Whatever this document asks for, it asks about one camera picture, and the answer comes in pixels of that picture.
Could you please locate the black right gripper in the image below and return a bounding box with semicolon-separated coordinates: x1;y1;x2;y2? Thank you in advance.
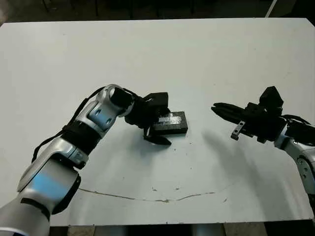
211;101;287;144

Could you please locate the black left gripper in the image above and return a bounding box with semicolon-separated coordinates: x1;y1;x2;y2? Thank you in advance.
124;96;172;147

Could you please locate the black box lid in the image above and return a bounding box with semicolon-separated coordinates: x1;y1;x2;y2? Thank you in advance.
150;111;190;135

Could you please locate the grey cylindrical leg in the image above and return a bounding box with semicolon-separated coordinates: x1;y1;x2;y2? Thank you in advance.
194;223;224;236

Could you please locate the white slanted pole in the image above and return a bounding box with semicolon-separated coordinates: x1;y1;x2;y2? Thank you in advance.
264;0;279;19

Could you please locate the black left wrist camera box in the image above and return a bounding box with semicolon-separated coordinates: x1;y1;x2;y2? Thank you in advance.
147;91;170;109

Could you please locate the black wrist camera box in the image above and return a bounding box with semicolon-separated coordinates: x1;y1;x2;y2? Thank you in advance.
258;86;284;115
147;91;170;109

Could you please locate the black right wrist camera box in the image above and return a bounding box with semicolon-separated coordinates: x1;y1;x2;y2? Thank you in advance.
258;86;284;115

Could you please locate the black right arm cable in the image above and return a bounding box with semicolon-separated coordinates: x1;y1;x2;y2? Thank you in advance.
283;113;315;127

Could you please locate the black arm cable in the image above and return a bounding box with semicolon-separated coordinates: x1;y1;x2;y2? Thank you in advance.
31;86;107;164
283;113;315;127

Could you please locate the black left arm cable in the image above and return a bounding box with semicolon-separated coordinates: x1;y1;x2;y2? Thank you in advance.
31;86;107;164

